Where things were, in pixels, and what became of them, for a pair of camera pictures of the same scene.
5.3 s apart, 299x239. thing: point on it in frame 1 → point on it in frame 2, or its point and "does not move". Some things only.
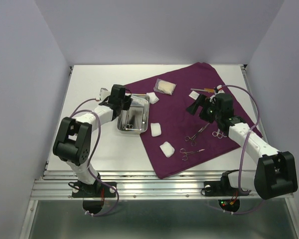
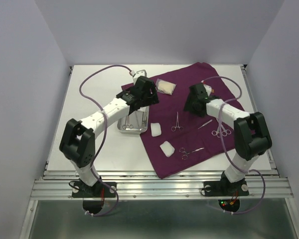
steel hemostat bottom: (186, 157) does not move
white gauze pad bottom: (167, 149) does not move
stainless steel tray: (136, 118) does not move
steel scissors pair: (217, 134) does not move
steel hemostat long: (193, 142) → (174, 128)
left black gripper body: (125, 103) → (150, 98)
